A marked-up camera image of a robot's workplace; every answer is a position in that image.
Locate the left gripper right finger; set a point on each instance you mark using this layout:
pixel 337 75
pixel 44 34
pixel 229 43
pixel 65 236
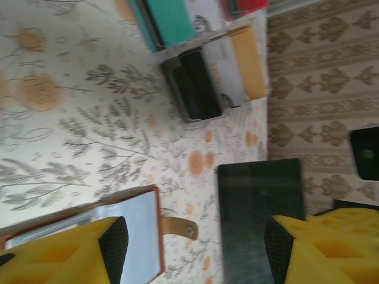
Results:
pixel 311 260

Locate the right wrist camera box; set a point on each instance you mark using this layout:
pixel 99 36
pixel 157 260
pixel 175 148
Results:
pixel 365 154

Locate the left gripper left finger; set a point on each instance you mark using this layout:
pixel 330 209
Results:
pixel 74 260

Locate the red card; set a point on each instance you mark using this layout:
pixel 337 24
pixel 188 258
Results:
pixel 248 6

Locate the brown tray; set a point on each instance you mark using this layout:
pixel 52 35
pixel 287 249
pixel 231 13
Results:
pixel 142 219

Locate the clear acrylic card rack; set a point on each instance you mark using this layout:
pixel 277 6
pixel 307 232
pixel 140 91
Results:
pixel 204 14

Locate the teal card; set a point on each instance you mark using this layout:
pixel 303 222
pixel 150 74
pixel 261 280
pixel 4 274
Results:
pixel 168 23

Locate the black card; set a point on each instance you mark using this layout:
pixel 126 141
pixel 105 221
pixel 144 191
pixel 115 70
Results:
pixel 245 192
pixel 198 85

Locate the yellow card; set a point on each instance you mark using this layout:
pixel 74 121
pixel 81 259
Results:
pixel 248 62

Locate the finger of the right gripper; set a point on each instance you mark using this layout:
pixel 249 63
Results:
pixel 355 225

